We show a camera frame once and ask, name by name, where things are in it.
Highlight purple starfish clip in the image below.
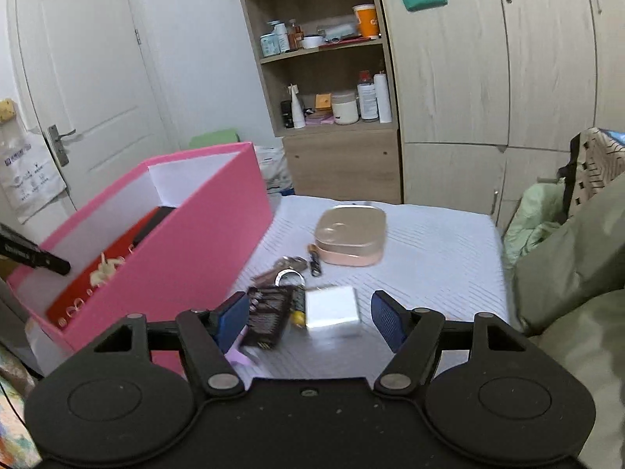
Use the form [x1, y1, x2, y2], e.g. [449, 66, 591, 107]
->
[226, 328, 257, 369]

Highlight black phone battery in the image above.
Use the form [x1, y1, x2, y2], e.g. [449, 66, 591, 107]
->
[241, 286, 293, 349]

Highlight white charger cube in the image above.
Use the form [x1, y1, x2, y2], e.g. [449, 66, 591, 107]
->
[305, 286, 361, 337]

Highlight pink cardboard box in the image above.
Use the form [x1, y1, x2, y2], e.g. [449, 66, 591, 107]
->
[9, 143, 273, 375]

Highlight silver key bunch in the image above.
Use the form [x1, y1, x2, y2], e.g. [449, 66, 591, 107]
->
[251, 256, 308, 287]

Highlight pink gold square case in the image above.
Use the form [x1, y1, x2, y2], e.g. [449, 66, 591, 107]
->
[314, 204, 387, 267]

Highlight small AA battery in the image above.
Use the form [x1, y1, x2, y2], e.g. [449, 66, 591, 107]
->
[307, 245, 322, 277]

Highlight white room door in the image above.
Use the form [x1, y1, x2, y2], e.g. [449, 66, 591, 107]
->
[15, 0, 174, 208]

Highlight white plastic hanging bag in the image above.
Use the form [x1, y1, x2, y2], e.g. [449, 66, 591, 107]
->
[1, 119, 67, 224]

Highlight white patterned tablecloth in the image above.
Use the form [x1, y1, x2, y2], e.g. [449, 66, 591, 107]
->
[235, 204, 513, 383]

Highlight olive green padded jacket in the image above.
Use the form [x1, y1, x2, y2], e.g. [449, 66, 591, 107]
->
[503, 177, 624, 468]

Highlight white lidded jar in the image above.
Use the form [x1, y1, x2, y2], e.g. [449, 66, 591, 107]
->
[330, 90, 359, 125]

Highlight white spray bottle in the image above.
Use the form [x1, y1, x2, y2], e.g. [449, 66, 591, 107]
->
[288, 84, 306, 129]

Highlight red capped bottle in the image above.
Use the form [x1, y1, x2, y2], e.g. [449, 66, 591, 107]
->
[357, 70, 378, 122]

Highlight tall white bottle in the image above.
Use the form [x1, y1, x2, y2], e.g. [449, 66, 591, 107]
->
[374, 72, 393, 124]

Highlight light wood wardrobe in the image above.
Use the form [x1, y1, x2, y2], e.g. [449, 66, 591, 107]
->
[381, 0, 624, 224]

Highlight patterned tote bag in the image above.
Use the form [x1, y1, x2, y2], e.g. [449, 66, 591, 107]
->
[558, 127, 624, 218]

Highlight orange paper cup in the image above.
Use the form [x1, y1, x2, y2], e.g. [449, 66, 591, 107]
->
[353, 3, 380, 39]

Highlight wooden open shelf unit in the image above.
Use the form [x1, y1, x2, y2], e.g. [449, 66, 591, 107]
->
[241, 0, 403, 203]

